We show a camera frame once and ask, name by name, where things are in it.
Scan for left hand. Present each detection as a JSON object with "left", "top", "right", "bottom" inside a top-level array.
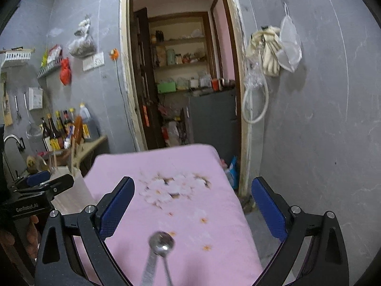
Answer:
[{"left": 1, "top": 215, "right": 39, "bottom": 259}]

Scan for white utensil holder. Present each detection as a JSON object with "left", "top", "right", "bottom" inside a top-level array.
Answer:
[{"left": 51, "top": 167, "right": 96, "bottom": 215}]

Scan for chrome faucet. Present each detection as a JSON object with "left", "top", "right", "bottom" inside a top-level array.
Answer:
[{"left": 2, "top": 133, "right": 26, "bottom": 156}]

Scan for dark soy sauce bottle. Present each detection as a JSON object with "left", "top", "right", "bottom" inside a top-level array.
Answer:
[{"left": 41, "top": 117, "right": 53, "bottom": 152}]

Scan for metal strainer hanging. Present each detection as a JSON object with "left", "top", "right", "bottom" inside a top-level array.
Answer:
[{"left": 23, "top": 92, "right": 42, "bottom": 139}]

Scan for wooden board hanging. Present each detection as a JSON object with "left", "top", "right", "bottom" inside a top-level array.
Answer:
[{"left": 1, "top": 72, "right": 13, "bottom": 127}]

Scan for hanging metal peeler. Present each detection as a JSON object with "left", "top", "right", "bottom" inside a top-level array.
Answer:
[{"left": 14, "top": 95, "right": 22, "bottom": 123}]

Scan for brown sauce pouch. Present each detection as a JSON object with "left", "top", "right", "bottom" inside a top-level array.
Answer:
[{"left": 73, "top": 115, "right": 83, "bottom": 145}]

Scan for silver spoon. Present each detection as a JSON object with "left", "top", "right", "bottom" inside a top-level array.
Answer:
[{"left": 140, "top": 231, "right": 175, "bottom": 286}]

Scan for large dark vinegar jug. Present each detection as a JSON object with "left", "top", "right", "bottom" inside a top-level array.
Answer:
[{"left": 80, "top": 103, "right": 100, "bottom": 142}]

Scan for pink floral towel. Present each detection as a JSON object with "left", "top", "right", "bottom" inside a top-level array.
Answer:
[{"left": 85, "top": 145, "right": 263, "bottom": 285}]

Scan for red plastic bag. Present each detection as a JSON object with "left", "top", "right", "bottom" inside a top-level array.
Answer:
[{"left": 59, "top": 58, "right": 72, "bottom": 86}]

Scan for clear bag of dried goods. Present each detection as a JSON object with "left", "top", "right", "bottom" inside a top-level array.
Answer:
[{"left": 67, "top": 16, "right": 96, "bottom": 59}]

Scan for green box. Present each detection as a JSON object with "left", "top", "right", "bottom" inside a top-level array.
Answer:
[{"left": 157, "top": 81, "right": 176, "bottom": 94}]

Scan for dark grey cabinet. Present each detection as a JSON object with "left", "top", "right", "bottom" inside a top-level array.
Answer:
[{"left": 187, "top": 89, "right": 239, "bottom": 163}]

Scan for wooden pantry shelf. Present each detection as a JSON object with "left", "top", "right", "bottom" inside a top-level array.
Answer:
[{"left": 149, "top": 12, "right": 216, "bottom": 92}]

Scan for cream rubber gloves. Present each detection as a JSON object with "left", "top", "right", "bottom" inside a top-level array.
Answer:
[{"left": 246, "top": 26, "right": 282, "bottom": 77}]

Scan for white wall box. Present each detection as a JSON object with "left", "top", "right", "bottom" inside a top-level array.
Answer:
[{"left": 28, "top": 87, "right": 43, "bottom": 110}]

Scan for grey wall shelf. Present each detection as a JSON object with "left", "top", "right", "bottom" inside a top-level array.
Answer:
[{"left": 37, "top": 56, "right": 63, "bottom": 79}]

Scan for white wall rack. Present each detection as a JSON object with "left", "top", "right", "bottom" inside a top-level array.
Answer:
[{"left": 1, "top": 48, "right": 35, "bottom": 68}]

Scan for white wall socket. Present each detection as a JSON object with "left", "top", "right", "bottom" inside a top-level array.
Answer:
[{"left": 82, "top": 52, "right": 105, "bottom": 72}]

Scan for orange wall hook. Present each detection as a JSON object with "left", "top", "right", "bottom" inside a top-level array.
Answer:
[{"left": 109, "top": 48, "right": 119, "bottom": 61}]

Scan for white hose loop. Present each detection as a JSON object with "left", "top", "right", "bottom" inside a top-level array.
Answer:
[{"left": 241, "top": 62, "right": 270, "bottom": 125}]

